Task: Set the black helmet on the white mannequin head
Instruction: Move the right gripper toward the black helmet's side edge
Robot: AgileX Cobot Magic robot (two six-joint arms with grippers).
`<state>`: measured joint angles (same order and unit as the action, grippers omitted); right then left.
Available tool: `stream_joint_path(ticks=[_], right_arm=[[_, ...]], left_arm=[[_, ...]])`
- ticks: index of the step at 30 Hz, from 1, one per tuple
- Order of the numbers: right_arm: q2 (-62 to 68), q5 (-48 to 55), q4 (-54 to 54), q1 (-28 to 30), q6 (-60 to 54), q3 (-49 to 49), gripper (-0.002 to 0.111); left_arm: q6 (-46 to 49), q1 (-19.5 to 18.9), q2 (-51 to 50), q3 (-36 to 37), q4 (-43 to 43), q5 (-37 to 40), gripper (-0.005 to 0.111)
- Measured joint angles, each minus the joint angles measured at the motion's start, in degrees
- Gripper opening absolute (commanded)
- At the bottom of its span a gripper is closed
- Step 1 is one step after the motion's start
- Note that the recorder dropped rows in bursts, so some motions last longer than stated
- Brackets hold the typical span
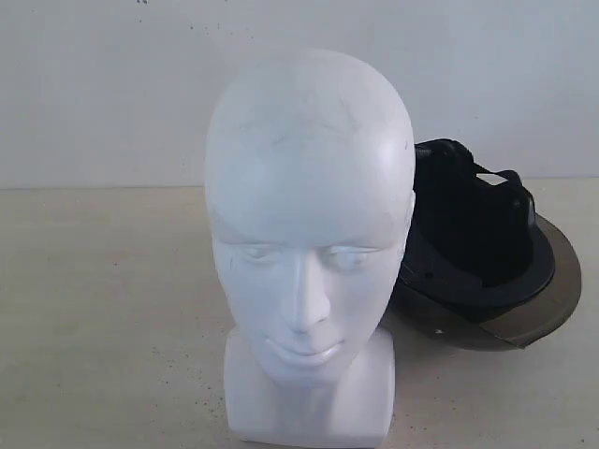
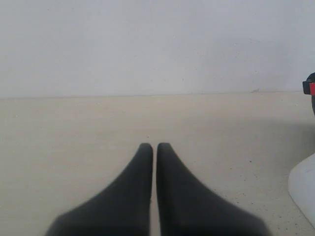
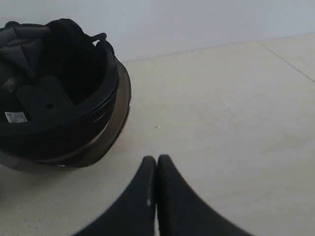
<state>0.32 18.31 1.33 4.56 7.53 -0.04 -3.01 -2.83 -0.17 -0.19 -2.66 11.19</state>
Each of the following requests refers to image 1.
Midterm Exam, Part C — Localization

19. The black helmet with tinted visor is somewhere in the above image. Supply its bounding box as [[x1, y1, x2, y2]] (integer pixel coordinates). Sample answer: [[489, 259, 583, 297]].
[[388, 138, 582, 352]]

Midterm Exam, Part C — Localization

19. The white mannequin head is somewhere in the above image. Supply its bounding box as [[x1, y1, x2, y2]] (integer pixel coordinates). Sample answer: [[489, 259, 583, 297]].
[[205, 49, 415, 433]]

